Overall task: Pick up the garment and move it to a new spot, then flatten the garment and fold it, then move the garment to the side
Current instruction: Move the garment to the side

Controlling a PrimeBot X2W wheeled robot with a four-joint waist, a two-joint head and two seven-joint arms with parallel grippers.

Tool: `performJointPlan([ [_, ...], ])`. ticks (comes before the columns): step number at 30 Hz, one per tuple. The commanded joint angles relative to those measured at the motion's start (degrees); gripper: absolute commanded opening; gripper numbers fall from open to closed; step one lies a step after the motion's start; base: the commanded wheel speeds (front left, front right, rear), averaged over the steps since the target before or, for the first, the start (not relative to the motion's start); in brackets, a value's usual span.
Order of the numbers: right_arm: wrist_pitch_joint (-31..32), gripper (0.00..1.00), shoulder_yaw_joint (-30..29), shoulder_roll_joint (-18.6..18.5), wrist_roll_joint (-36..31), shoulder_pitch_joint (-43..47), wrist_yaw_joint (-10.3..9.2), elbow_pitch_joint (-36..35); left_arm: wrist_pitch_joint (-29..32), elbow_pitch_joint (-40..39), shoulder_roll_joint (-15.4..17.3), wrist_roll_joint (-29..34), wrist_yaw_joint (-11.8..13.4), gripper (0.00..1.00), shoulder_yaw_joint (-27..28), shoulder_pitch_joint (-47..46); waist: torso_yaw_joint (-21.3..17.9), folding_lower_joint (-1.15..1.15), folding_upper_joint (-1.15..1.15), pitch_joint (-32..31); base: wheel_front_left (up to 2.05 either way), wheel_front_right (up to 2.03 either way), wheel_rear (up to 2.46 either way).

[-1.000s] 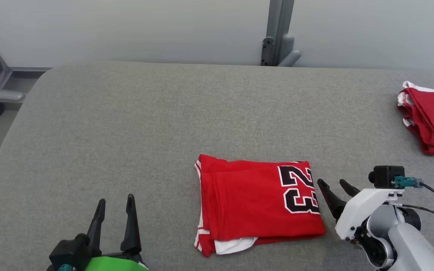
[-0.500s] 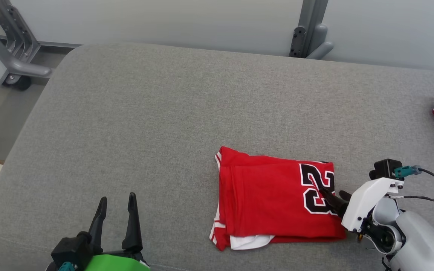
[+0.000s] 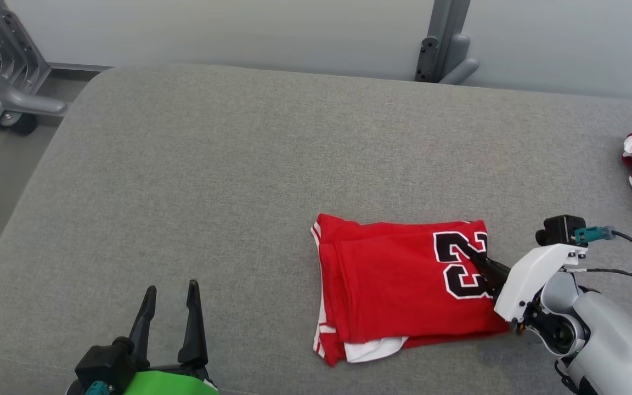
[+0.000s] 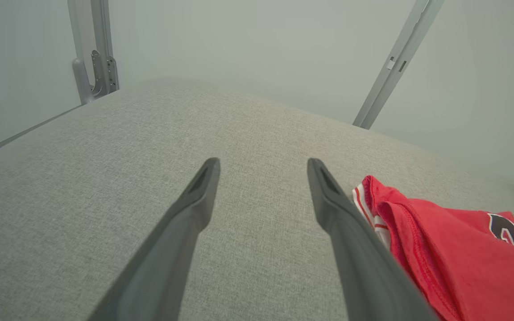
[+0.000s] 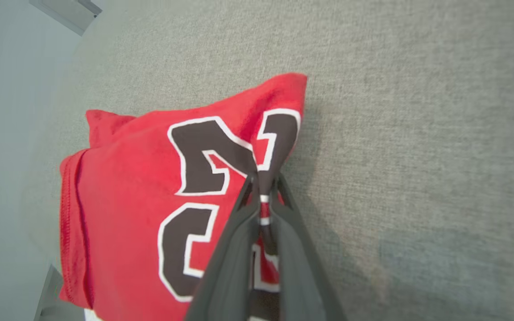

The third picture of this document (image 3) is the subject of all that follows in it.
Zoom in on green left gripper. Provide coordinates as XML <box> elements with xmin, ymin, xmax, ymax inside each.
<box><xmin>120</xmin><ymin>279</ymin><xmax>221</xmax><ymax>395</ymax></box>

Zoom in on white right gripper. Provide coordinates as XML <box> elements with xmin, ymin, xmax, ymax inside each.
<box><xmin>467</xmin><ymin>243</ymin><xmax>589</xmax><ymax>323</ymax></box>

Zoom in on red striped jersey number 23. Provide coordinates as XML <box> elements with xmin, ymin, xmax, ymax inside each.
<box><xmin>310</xmin><ymin>213</ymin><xmax>515</xmax><ymax>368</ymax></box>

